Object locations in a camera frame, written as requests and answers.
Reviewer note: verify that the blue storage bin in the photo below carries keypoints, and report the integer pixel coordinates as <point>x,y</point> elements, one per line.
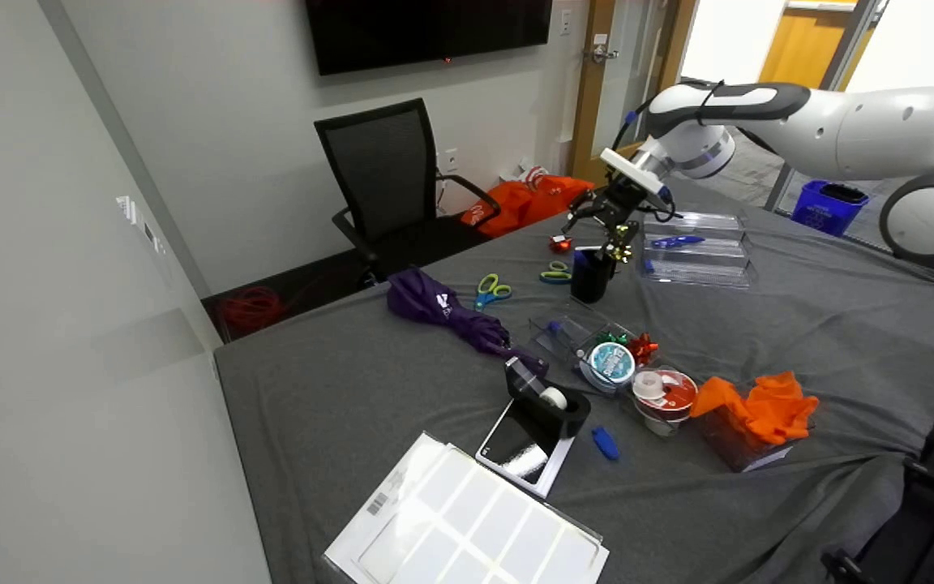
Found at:
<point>827,204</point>

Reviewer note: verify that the purple folded umbrella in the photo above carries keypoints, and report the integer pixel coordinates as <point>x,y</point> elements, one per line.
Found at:
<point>447,309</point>

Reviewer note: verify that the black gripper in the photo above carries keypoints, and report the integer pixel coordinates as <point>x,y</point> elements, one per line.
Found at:
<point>616,199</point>

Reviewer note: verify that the black wall television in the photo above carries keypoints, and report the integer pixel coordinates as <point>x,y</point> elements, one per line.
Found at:
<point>424,31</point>

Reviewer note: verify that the grey tablecloth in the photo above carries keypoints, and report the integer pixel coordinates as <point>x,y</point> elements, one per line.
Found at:
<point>381,410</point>

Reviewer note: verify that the black open tray box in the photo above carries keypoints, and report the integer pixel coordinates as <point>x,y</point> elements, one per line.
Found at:
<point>554,426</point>

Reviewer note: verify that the orange fabric bag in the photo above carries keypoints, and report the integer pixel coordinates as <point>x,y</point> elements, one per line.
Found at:
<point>528,201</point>

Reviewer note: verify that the wooden door frame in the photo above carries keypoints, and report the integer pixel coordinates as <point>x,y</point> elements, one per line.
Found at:
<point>598,76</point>

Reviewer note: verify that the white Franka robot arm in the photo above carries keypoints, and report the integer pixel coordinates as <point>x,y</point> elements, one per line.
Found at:
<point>867,132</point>

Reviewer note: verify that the red round bowl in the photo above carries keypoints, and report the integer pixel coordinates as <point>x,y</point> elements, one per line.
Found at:
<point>663,391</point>

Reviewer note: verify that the green gift bow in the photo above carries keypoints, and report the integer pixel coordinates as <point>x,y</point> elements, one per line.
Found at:
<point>615,335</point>

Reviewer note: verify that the gold gift bow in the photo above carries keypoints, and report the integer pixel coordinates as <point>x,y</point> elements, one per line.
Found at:
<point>621,249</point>

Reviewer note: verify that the clear flat plastic box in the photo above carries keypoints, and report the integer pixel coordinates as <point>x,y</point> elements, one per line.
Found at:
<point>567,344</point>

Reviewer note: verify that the green yellow scissors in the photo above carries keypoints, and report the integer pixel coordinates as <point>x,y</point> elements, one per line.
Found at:
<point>556,273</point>

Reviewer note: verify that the yellow wooden door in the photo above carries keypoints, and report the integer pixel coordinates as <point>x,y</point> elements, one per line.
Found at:
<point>801,49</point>

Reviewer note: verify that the green blue scissors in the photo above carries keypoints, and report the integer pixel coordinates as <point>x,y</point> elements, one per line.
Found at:
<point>490,291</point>

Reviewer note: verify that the blue marker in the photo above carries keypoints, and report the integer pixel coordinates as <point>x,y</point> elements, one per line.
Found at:
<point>554,324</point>

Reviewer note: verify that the blue clip tool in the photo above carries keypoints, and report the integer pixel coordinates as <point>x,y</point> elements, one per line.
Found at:
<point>680,241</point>

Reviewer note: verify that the orange cloth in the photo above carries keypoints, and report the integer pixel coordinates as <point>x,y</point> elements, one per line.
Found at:
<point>760,410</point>

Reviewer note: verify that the clear plastic container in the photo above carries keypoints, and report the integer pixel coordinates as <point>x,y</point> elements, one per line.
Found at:
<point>747,452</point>

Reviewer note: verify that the white label sheet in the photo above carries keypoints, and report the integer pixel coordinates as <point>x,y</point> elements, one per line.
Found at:
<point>467,531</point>

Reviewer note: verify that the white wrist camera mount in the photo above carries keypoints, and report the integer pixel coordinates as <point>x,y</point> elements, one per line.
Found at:
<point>635,169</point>

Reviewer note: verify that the white wall thermostat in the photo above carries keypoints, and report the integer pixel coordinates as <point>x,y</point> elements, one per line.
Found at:
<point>135,215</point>

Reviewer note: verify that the blue marker cap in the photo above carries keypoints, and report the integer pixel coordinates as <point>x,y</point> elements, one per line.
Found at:
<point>603,443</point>

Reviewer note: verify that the black mesh office chair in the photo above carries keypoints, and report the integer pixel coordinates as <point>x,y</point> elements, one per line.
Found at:
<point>389,172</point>

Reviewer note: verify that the black smartphone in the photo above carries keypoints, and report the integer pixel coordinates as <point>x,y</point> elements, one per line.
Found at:
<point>506,439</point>

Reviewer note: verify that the clear plastic tray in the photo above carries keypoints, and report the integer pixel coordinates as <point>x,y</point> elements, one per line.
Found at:
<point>700,249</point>

